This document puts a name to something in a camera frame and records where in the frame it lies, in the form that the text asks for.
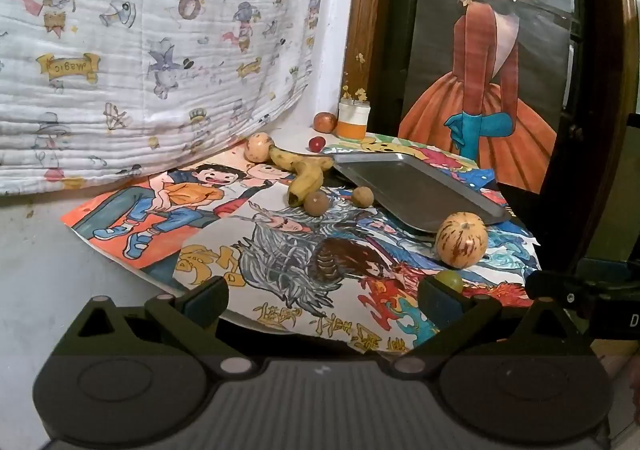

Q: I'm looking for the cartoon boys drawing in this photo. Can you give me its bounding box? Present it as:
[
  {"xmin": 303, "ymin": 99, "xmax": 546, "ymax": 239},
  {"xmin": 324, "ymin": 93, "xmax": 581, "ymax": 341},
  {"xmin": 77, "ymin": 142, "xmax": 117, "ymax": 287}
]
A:
[{"xmin": 60, "ymin": 161, "xmax": 301, "ymax": 291}]

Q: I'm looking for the dark door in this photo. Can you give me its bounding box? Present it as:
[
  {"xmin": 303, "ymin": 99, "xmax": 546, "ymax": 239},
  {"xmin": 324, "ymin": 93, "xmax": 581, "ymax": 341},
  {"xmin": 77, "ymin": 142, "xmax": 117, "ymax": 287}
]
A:
[{"xmin": 382, "ymin": 0, "xmax": 596, "ymax": 211}]

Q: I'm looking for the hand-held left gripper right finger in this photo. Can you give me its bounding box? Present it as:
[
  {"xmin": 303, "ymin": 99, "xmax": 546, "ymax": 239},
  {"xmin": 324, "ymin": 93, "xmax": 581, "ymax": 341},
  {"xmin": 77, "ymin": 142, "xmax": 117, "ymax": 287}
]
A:
[{"xmin": 390, "ymin": 277, "xmax": 596, "ymax": 376}]

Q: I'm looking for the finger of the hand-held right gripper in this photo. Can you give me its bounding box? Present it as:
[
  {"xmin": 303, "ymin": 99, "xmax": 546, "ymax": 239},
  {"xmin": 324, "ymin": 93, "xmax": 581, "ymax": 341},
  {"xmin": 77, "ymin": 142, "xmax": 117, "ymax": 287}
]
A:
[{"xmin": 525, "ymin": 271, "xmax": 601, "ymax": 313}]

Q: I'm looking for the white printed blanket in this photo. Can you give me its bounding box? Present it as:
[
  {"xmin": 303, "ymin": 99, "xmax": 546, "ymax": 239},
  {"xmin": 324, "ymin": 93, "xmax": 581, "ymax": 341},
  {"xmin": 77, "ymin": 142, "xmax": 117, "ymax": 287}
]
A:
[{"xmin": 0, "ymin": 0, "xmax": 346, "ymax": 196}]

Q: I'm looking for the pale striped pepino melon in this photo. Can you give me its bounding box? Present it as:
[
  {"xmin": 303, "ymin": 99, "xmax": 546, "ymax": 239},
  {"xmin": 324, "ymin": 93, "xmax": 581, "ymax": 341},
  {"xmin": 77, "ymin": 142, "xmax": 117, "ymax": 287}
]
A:
[{"xmin": 244, "ymin": 132, "xmax": 273, "ymax": 163}]

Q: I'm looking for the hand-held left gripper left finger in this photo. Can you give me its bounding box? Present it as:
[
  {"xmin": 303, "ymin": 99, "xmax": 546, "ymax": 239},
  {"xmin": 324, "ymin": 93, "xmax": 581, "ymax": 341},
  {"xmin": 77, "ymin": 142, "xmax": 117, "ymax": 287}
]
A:
[{"xmin": 52, "ymin": 275, "xmax": 253, "ymax": 376}]

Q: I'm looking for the green grape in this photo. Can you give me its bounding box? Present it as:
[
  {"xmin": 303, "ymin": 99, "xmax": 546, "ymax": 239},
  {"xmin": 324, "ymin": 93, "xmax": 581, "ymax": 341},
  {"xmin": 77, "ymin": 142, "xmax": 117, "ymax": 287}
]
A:
[{"xmin": 434, "ymin": 270, "xmax": 465, "ymax": 293}]

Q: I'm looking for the wall poster with orange dress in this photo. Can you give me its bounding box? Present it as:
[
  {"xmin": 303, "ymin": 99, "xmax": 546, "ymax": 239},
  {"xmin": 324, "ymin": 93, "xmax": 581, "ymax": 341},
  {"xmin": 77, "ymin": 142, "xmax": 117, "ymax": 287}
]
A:
[{"xmin": 397, "ymin": 0, "xmax": 576, "ymax": 196}]

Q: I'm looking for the orange striped pepino melon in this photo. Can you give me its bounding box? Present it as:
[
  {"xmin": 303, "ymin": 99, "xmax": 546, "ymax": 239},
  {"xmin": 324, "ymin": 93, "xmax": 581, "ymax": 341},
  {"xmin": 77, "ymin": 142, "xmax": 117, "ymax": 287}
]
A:
[{"xmin": 435, "ymin": 211, "xmax": 488, "ymax": 265}]

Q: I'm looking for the white jar with orange band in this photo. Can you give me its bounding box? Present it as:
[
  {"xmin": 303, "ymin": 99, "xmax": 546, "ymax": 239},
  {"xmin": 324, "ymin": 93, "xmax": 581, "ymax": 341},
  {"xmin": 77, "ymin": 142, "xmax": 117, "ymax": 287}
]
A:
[{"xmin": 336, "ymin": 97, "xmax": 372, "ymax": 140}]

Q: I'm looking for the small yellow banana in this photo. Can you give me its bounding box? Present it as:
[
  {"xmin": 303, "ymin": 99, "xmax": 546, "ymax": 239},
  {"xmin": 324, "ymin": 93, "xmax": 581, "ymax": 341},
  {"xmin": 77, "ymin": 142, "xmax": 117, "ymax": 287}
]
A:
[{"xmin": 270, "ymin": 146, "xmax": 335, "ymax": 176}]

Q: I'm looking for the grey-haired warrior drawing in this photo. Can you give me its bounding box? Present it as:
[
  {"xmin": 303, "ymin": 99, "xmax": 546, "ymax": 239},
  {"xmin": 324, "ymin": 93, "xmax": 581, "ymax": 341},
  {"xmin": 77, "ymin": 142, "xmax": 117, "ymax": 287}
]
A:
[{"xmin": 172, "ymin": 180, "xmax": 543, "ymax": 356}]

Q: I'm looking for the metal tray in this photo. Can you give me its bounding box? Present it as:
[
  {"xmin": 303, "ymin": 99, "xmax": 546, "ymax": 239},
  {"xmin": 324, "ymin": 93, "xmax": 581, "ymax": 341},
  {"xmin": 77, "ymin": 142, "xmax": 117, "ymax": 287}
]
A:
[{"xmin": 331, "ymin": 151, "xmax": 508, "ymax": 233}]

